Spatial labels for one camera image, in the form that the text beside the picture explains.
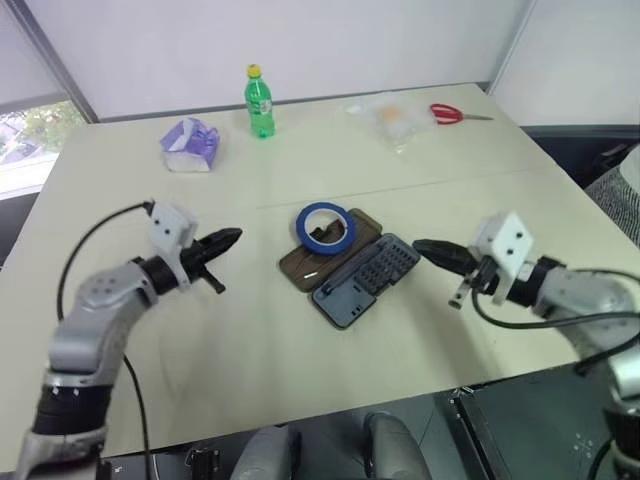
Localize clear plastic bag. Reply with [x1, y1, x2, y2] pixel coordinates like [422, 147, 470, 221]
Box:
[343, 91, 437, 157]

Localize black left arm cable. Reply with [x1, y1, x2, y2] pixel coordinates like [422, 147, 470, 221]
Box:
[55, 200, 154, 474]

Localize grey rounded shape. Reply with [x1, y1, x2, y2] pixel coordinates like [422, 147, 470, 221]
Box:
[363, 411, 432, 480]
[233, 424, 303, 480]

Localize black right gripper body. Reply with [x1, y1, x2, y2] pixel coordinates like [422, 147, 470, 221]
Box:
[448, 253, 502, 309]

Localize red handled scissors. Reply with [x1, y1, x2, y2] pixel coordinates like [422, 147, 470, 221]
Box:
[429, 102, 496, 127]

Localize blue tape roll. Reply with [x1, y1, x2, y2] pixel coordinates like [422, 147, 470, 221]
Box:
[294, 201, 358, 258]

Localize black panel with white marks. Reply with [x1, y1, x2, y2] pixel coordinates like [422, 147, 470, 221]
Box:
[448, 367, 626, 480]

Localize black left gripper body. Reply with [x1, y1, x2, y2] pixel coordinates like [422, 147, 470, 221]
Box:
[180, 240, 227, 296]

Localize small black clamp block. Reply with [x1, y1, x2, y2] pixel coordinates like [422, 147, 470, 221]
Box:
[185, 447, 221, 480]

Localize blue-grey tool case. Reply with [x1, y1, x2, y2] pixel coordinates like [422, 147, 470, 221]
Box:
[278, 207, 423, 332]

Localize green plastic soda bottle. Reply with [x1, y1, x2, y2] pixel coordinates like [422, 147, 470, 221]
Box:
[243, 63, 277, 141]

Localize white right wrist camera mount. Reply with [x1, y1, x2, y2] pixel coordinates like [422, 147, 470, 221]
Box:
[469, 211, 535, 306]

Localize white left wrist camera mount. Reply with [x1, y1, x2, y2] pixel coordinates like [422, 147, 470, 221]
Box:
[148, 200, 198, 293]

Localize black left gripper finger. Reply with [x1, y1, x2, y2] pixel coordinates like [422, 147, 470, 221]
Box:
[201, 237, 241, 261]
[201, 227, 244, 250]

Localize dark grey window post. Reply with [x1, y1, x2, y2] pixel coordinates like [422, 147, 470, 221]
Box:
[5, 0, 100, 124]

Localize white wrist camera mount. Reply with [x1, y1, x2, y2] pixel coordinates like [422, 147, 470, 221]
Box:
[469, 211, 535, 306]
[148, 200, 198, 293]

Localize grey speckled fabric seat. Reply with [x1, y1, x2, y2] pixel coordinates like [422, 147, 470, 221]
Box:
[583, 148, 640, 237]

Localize purple tissue pack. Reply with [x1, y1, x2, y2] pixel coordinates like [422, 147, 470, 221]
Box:
[158, 116, 223, 175]

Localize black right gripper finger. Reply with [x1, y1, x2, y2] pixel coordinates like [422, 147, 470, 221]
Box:
[411, 238, 475, 263]
[413, 247, 473, 275]

